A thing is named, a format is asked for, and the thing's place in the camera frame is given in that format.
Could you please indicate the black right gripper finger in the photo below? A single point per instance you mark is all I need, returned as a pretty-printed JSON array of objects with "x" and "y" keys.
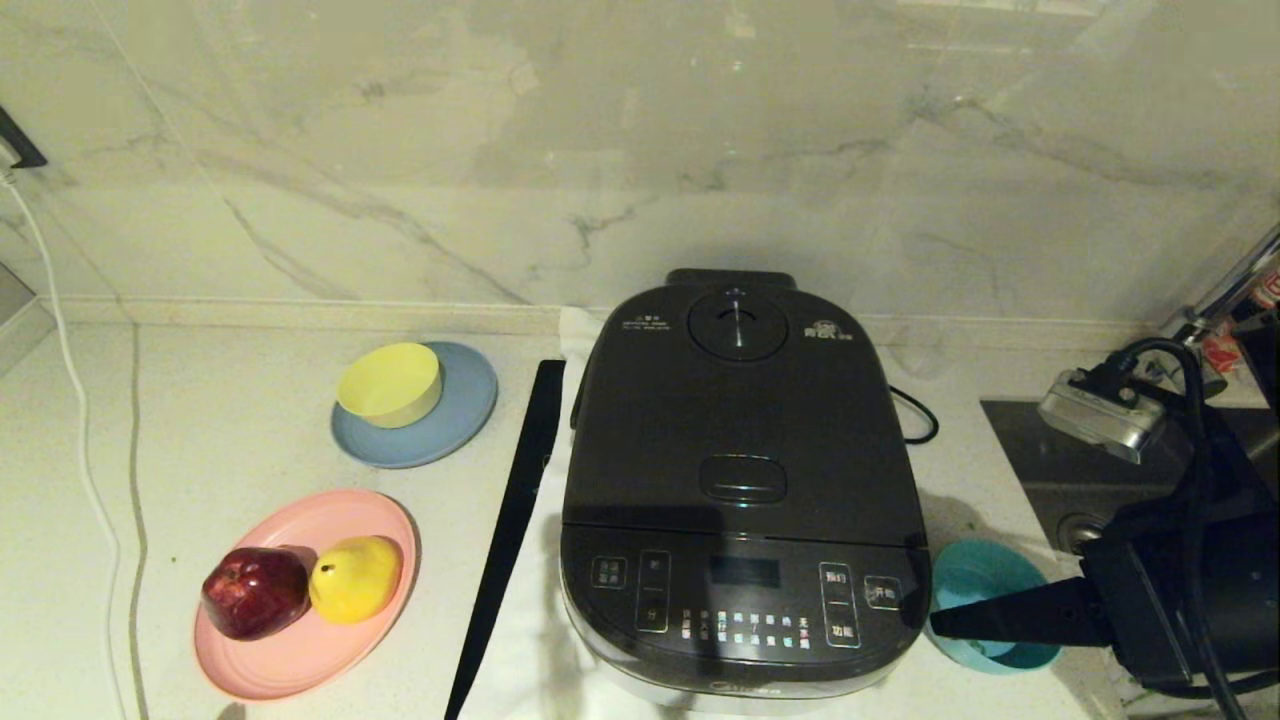
[
  {"x": 1050, "y": 630},
  {"x": 1040, "y": 602}
]

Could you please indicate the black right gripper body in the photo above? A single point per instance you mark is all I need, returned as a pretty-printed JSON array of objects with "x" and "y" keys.
[{"x": 1150, "y": 600}]

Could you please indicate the teal bowl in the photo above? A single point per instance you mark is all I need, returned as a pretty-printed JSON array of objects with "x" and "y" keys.
[{"x": 985, "y": 570}]

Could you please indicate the black rice cooker lid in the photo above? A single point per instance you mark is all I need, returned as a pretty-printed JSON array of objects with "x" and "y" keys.
[{"x": 740, "y": 420}]

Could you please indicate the black rice cooker body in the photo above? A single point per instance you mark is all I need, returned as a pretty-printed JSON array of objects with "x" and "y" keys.
[{"x": 740, "y": 620}]

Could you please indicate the yellow bowl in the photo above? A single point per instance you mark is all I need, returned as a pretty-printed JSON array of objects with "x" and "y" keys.
[{"x": 390, "y": 385}]

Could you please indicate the sink drain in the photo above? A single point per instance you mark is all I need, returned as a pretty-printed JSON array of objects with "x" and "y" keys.
[{"x": 1078, "y": 532}]

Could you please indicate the steel sink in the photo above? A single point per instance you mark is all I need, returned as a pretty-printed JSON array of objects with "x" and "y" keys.
[{"x": 1030, "y": 470}]

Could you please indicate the orange dish soap bottle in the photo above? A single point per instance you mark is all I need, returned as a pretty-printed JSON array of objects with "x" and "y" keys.
[{"x": 1220, "y": 355}]

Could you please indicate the chrome faucet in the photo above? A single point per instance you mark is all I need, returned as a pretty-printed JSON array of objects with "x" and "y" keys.
[{"x": 1235, "y": 290}]

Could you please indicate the flat black strip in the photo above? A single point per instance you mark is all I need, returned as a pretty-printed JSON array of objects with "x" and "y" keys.
[{"x": 510, "y": 520}]

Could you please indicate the blue plate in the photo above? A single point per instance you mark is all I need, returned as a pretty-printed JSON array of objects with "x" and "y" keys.
[{"x": 465, "y": 410}]

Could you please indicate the yellow pear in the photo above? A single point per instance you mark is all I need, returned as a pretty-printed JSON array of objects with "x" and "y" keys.
[{"x": 356, "y": 580}]

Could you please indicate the pink plate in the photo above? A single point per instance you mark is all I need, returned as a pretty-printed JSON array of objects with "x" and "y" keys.
[{"x": 300, "y": 660}]

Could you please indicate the red apple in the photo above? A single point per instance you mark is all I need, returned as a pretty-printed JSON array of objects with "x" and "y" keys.
[{"x": 255, "y": 592}]

